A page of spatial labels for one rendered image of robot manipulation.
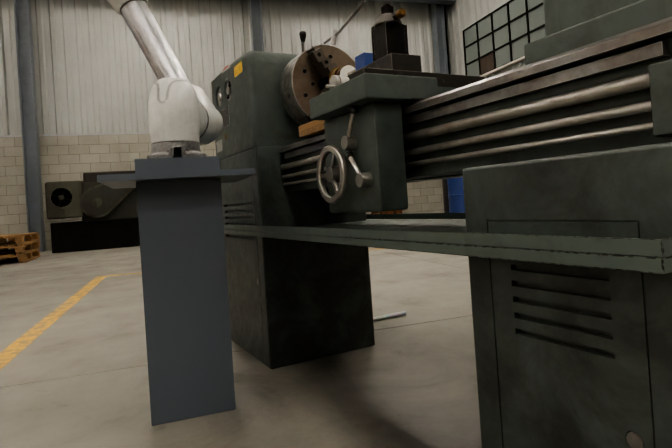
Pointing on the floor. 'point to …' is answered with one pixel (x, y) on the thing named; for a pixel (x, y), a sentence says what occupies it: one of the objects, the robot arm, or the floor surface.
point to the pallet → (28, 250)
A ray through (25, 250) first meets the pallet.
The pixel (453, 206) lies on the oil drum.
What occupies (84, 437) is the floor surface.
